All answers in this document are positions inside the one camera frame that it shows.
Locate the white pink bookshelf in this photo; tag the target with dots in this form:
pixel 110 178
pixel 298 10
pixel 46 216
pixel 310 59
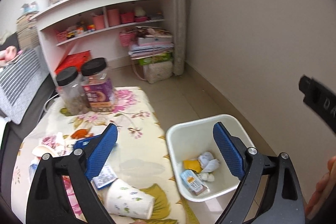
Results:
pixel 73 26

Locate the red gift box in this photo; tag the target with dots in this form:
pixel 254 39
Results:
pixel 74 60

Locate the stack of books and papers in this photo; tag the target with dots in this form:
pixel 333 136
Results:
pixel 150 41

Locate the floral tablecloth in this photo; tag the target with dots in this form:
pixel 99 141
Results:
pixel 140 157

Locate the person's right hand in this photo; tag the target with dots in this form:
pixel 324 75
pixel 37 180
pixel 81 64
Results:
pixel 323 189

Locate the pink storage cup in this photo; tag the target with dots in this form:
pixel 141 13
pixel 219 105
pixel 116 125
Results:
pixel 113 17

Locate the orange peel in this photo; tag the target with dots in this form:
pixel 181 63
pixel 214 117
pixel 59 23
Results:
pixel 81 134

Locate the white printed paper cup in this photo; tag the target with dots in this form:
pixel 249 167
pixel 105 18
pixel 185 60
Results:
pixel 125 200

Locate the purple label nut jar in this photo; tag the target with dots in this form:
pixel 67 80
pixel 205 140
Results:
pixel 98 85

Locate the yellow wrapper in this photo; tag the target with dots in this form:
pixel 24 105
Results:
pixel 193 165

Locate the white plastic trash bin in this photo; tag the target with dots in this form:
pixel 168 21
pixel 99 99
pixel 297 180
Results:
pixel 186 141

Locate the long blue carton box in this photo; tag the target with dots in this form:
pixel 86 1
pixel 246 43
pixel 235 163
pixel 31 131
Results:
pixel 81 144

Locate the red instant noodle bowl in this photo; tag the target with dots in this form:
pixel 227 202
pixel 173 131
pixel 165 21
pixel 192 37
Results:
pixel 40 150

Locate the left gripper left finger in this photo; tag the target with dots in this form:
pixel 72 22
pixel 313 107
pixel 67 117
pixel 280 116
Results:
pixel 48 201

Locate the clear jar black lid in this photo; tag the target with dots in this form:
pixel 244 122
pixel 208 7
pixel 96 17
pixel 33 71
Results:
pixel 71 91

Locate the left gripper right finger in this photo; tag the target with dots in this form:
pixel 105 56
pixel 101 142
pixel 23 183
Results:
pixel 282 201

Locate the pink plastic basket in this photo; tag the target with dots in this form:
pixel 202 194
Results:
pixel 126 38

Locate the white woven bag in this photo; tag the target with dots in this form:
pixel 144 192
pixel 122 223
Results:
pixel 155 72

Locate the white tissue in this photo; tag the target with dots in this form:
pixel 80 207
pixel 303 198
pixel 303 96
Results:
pixel 208 165

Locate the light blue snack packet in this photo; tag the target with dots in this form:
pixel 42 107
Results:
pixel 192 182

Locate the grey striped sofa cushion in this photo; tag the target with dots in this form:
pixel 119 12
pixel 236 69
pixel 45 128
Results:
pixel 20 82

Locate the small blue label box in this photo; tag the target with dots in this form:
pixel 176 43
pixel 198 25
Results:
pixel 105 178

